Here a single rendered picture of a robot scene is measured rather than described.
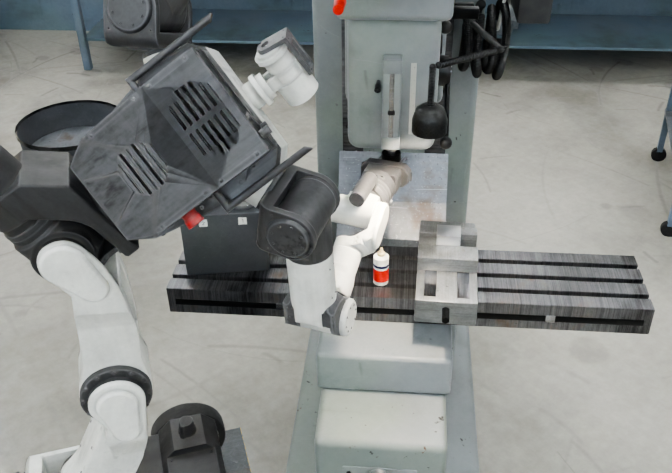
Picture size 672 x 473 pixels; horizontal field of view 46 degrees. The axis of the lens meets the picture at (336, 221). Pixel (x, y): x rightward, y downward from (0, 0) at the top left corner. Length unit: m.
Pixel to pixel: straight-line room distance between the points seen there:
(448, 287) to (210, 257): 0.63
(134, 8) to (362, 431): 1.12
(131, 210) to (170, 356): 1.98
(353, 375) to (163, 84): 1.03
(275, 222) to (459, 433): 1.47
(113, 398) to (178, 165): 0.57
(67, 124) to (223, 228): 2.02
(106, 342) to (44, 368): 1.76
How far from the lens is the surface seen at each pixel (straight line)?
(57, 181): 1.40
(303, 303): 1.51
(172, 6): 1.41
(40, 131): 3.92
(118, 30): 1.39
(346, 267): 1.65
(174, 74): 1.25
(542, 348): 3.29
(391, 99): 1.71
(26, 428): 3.14
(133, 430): 1.71
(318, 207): 1.37
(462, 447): 2.62
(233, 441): 2.37
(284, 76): 1.41
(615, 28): 5.98
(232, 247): 2.08
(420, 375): 2.01
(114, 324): 1.57
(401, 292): 2.04
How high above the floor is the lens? 2.18
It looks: 34 degrees down
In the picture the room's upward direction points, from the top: 1 degrees counter-clockwise
